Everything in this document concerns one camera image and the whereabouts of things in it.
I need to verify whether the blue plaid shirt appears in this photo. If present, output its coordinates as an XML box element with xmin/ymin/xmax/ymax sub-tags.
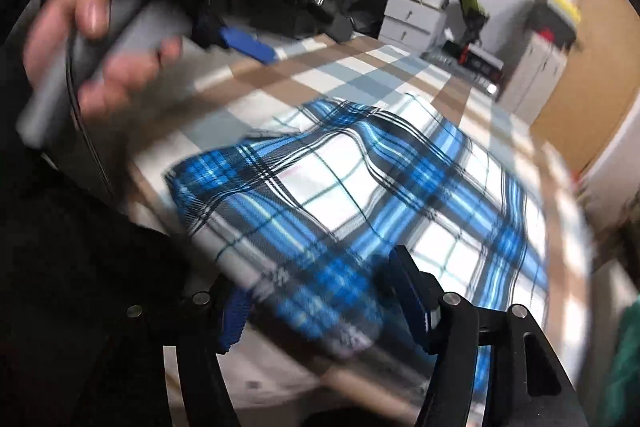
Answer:
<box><xmin>165</xmin><ymin>94</ymin><xmax>551</xmax><ymax>403</ymax></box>

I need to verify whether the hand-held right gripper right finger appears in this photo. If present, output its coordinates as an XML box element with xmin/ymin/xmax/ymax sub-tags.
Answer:
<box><xmin>387</xmin><ymin>245</ymin><xmax>588</xmax><ymax>427</ymax></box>

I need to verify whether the person's left hand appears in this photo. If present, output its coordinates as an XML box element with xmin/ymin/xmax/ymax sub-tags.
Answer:
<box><xmin>22</xmin><ymin>0</ymin><xmax>183</xmax><ymax>120</ymax></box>

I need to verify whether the green bag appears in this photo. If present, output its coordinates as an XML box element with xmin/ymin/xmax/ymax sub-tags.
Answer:
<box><xmin>455</xmin><ymin>0</ymin><xmax>493</xmax><ymax>42</ymax></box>

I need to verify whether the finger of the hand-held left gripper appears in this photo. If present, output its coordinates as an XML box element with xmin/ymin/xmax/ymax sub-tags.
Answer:
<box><xmin>192</xmin><ymin>9</ymin><xmax>279</xmax><ymax>66</ymax></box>

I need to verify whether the green folded cloth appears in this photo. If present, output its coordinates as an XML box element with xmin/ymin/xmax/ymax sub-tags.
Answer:
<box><xmin>595</xmin><ymin>307</ymin><xmax>640</xmax><ymax>427</ymax></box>

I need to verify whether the white cabinet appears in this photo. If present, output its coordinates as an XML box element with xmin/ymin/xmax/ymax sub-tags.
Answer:
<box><xmin>500</xmin><ymin>29</ymin><xmax>571</xmax><ymax>125</ymax></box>

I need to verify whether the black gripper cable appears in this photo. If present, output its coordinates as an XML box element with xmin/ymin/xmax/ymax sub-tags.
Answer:
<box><xmin>67</xmin><ymin>34</ymin><xmax>118</xmax><ymax>202</ymax></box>

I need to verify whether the black red-logo shoe box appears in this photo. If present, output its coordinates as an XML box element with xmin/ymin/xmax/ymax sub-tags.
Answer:
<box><xmin>530</xmin><ymin>14</ymin><xmax>576</xmax><ymax>48</ymax></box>

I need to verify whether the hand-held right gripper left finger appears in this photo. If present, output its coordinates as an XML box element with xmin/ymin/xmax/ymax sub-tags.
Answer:
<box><xmin>125</xmin><ymin>279</ymin><xmax>251</xmax><ymax>427</ymax></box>

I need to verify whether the checkered bed sheet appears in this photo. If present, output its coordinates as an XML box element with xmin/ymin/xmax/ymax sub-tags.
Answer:
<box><xmin>125</xmin><ymin>34</ymin><xmax>601</xmax><ymax>413</ymax></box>

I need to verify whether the black bag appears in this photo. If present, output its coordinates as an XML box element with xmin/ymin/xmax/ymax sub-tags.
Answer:
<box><xmin>345</xmin><ymin>0</ymin><xmax>386</xmax><ymax>40</ymax></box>

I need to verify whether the wooden door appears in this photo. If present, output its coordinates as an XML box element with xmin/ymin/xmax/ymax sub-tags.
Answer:
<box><xmin>530</xmin><ymin>0</ymin><xmax>636</xmax><ymax>175</ymax></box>

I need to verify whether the white desk with drawers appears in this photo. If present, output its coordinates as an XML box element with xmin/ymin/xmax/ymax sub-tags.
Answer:
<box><xmin>317</xmin><ymin>0</ymin><xmax>451</xmax><ymax>52</ymax></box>

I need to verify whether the black shoe box red stripe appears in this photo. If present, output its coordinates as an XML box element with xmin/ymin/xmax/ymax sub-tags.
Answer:
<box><xmin>442</xmin><ymin>39</ymin><xmax>506</xmax><ymax>82</ymax></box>

